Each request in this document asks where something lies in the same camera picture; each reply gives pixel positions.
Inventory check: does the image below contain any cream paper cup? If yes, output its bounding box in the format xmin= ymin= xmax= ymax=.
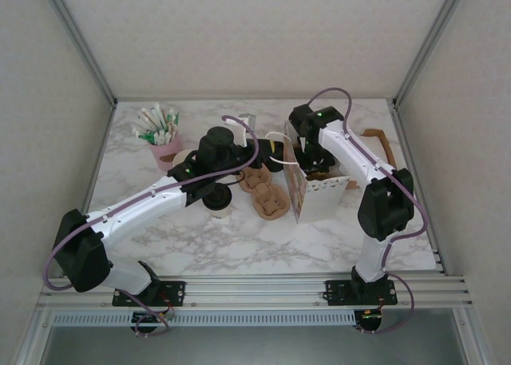
xmin=172 ymin=149 xmax=193 ymax=169

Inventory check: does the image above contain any aluminium frame leg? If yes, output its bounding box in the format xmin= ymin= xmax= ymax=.
xmin=18 ymin=308 xmax=55 ymax=365
xmin=453 ymin=307 xmax=494 ymax=365

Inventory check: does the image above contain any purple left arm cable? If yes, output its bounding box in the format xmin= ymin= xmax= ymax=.
xmin=42 ymin=115 xmax=260 ymax=338

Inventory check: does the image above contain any wide slotted aluminium rail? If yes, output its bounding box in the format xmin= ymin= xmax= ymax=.
xmin=38 ymin=272 xmax=476 ymax=311

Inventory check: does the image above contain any pink canister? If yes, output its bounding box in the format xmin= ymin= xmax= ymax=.
xmin=150 ymin=135 xmax=185 ymax=171

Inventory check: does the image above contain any green white sugar packet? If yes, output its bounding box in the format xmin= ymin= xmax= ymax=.
xmin=166 ymin=107 xmax=180 ymax=137

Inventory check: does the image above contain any aluminium side rail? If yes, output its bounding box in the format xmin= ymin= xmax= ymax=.
xmin=389 ymin=100 xmax=447 ymax=275
xmin=81 ymin=100 xmax=117 ymax=215

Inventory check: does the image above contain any white patterned paper bag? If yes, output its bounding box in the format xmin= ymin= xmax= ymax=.
xmin=264 ymin=120 xmax=352 ymax=225

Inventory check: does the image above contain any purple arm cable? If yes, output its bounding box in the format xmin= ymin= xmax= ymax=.
xmin=308 ymin=87 xmax=431 ymax=336
xmin=42 ymin=115 xmax=260 ymax=338

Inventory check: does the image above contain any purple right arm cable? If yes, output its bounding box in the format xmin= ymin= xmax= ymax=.
xmin=308 ymin=87 xmax=431 ymax=336

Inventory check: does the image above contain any aluminium frame post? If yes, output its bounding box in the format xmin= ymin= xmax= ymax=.
xmin=38 ymin=0 xmax=117 ymax=107
xmin=392 ymin=0 xmax=473 ymax=107

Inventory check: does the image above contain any brown pulp cup carrier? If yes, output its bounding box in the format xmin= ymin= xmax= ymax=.
xmin=238 ymin=167 xmax=289 ymax=221

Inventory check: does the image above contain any white slotted cable duct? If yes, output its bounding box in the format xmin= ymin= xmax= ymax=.
xmin=51 ymin=311 xmax=357 ymax=327

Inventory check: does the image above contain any thin aluminium table rail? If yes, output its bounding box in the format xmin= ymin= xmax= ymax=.
xmin=114 ymin=96 xmax=396 ymax=103

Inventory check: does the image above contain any white printed paper cup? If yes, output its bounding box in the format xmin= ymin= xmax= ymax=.
xmin=208 ymin=204 xmax=232 ymax=221

